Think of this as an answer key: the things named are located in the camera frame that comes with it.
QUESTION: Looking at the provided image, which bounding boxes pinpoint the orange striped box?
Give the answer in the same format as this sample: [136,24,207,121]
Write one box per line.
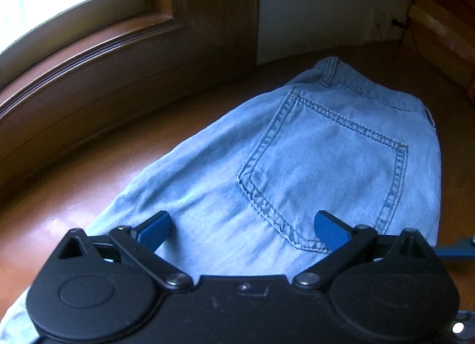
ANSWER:
[408,0,475,101]

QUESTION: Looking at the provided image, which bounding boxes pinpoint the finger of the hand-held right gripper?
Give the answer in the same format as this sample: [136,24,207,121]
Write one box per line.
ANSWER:
[434,234,475,262]

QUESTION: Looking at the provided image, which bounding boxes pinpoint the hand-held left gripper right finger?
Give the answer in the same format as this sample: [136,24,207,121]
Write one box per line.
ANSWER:
[293,210,430,291]

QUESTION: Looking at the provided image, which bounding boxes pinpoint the window with wooden frame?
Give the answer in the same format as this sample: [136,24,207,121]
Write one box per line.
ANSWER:
[0,0,262,190]

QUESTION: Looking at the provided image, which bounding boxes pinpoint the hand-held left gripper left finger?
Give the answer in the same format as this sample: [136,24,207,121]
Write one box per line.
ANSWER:
[56,211,194,291]

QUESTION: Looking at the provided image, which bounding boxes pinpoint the light blue jeans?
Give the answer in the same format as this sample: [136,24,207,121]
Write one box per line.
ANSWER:
[0,56,442,344]

